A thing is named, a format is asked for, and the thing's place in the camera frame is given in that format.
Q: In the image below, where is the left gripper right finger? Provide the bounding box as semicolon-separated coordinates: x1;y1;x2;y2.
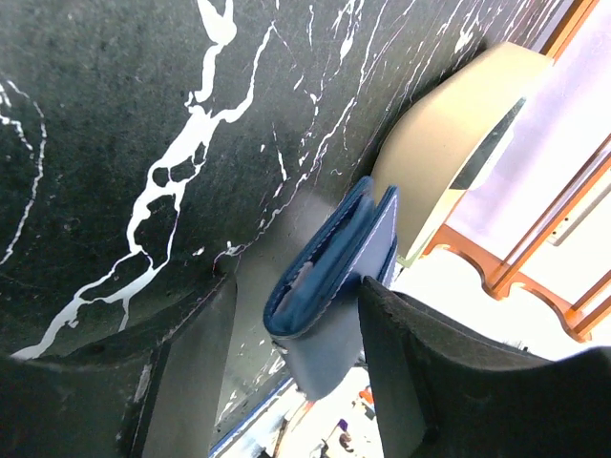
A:
358;278;610;457

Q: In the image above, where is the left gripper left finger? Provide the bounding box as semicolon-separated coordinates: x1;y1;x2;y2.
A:
1;276;237;457

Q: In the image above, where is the blue leather card holder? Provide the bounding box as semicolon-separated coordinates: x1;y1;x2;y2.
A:
263;177;399;401

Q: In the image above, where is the beige oval card tray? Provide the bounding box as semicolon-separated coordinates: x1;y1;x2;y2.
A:
371;42;553;260

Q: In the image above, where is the orange wooden tiered shelf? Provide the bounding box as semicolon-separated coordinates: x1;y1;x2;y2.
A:
427;1;610;343

